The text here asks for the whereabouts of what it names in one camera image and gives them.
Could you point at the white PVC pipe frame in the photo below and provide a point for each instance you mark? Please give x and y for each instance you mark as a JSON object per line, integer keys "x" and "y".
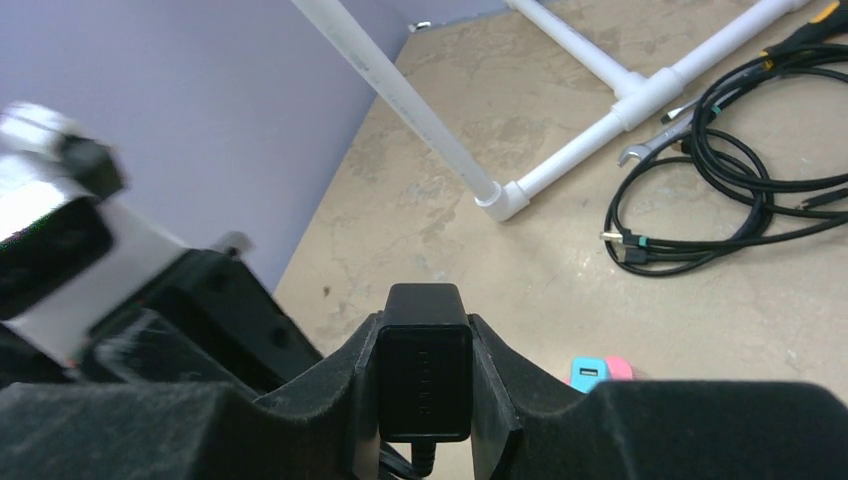
{"x": 500, "y": 109}

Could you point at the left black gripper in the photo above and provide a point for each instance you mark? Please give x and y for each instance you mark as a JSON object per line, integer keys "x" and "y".
{"x": 206, "y": 318}

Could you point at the yellow black screwdriver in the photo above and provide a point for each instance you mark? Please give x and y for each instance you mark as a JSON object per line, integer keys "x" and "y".
{"x": 829, "y": 23}

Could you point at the black plug adapter with cable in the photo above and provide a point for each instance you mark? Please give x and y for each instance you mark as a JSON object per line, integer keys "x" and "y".
{"x": 424, "y": 370}

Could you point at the teal plug adapter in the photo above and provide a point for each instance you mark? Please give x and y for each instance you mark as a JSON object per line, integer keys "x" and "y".
{"x": 587, "y": 372}

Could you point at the small silver wrench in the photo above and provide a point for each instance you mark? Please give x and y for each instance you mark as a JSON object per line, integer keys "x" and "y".
{"x": 641, "y": 150}

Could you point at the pink power socket block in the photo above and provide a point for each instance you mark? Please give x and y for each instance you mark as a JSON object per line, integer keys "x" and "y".
{"x": 620, "y": 369}

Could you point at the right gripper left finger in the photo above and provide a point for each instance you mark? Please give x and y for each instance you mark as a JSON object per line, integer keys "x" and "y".
{"x": 321, "y": 425}

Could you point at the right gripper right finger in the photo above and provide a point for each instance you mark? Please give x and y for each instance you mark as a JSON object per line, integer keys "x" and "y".
{"x": 665, "y": 429}

